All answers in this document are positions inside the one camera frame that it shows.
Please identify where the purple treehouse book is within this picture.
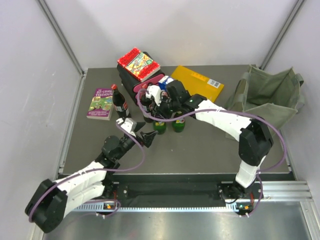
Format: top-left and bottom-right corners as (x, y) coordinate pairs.
(86, 88), (114, 121)

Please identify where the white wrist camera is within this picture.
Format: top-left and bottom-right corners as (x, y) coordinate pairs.
(116, 118), (137, 137)
(145, 85), (162, 107)

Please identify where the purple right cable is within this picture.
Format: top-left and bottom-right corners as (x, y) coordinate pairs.
(136, 88), (287, 216)

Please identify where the purple cable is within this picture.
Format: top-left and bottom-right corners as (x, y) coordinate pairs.
(27, 123), (147, 223)
(136, 88), (287, 216)

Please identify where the red treehouse book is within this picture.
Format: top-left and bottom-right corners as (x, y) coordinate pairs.
(117, 47), (161, 82)

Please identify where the aluminium front rail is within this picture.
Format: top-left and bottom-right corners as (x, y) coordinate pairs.
(259, 181), (315, 202)

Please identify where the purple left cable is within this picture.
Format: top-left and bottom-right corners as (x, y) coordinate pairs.
(27, 123), (147, 223)

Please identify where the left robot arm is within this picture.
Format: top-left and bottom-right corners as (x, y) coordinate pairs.
(24, 118), (158, 233)

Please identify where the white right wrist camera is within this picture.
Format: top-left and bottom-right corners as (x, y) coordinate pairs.
(145, 85), (162, 107)

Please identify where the cola bottle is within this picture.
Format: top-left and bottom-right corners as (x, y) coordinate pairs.
(111, 84), (131, 118)
(140, 94), (153, 123)

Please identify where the grape juice carton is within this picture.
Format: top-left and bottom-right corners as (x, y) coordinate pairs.
(157, 75), (175, 91)

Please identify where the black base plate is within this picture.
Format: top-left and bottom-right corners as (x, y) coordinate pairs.
(99, 173), (293, 207)

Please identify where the slotted cable duct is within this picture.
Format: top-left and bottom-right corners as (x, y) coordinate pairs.
(72, 201), (251, 213)

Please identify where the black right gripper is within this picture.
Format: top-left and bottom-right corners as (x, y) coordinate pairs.
(151, 94), (181, 121)

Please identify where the aluminium frame post right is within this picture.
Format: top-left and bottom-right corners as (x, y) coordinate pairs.
(258, 0), (306, 70)

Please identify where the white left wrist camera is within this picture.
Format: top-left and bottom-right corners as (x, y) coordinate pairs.
(116, 118), (137, 137)

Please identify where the aluminium frame post left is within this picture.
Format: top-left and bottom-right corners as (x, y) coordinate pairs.
(34, 0), (87, 78)

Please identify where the black pink drawer unit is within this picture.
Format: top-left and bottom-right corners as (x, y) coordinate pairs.
(116, 64), (165, 105)

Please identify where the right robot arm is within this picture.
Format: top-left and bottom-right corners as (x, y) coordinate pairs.
(146, 80), (274, 200)

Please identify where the aluminium frame post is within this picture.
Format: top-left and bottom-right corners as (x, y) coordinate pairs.
(258, 0), (306, 70)
(34, 0), (87, 78)

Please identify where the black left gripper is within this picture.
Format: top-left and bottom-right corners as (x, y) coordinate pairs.
(115, 122), (157, 160)

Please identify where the green canvas bag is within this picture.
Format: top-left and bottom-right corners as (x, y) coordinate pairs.
(224, 65), (305, 130)

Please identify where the yellow plastic folder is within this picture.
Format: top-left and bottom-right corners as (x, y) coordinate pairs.
(171, 65), (225, 102)

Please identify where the green perrier bottle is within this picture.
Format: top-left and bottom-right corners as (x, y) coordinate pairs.
(152, 120), (167, 135)
(171, 111), (186, 133)

